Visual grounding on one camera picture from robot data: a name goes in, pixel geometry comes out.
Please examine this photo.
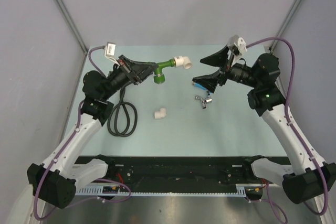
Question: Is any green plastic faucet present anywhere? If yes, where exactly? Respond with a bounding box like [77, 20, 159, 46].
[153, 59, 176, 84]

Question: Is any white straight pipe fitting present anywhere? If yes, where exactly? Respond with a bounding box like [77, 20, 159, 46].
[173, 56, 193, 69]

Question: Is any white elbow pipe fitting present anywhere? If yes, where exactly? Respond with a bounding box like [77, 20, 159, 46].
[154, 108, 167, 120]

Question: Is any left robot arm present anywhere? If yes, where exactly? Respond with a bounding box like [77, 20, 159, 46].
[6, 56, 159, 223]

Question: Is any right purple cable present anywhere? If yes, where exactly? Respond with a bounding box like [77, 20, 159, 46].
[245, 37, 330, 223]

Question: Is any chrome metal faucet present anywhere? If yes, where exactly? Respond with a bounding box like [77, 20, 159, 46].
[195, 95, 213, 109]

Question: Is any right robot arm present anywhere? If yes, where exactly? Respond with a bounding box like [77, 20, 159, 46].
[192, 45, 335, 204]

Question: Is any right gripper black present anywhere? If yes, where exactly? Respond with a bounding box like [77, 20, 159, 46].
[192, 45, 260, 93]

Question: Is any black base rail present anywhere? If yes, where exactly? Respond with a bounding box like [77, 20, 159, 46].
[104, 156, 263, 194]

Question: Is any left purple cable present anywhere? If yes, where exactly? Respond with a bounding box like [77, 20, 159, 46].
[33, 46, 132, 221]

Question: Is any blue plastic faucet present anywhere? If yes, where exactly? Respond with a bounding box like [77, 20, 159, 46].
[193, 82, 211, 95]

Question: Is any black flexible hose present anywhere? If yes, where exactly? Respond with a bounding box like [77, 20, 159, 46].
[107, 87, 138, 138]

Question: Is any perforated cable tray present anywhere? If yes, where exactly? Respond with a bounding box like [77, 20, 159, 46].
[76, 183, 263, 198]

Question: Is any purple cable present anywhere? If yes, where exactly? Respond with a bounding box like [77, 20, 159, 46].
[33, 46, 132, 221]
[245, 37, 330, 223]

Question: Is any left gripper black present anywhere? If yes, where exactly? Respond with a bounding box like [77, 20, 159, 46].
[101, 55, 158, 100]

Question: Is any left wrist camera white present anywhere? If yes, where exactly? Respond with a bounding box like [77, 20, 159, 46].
[104, 42, 118, 64]

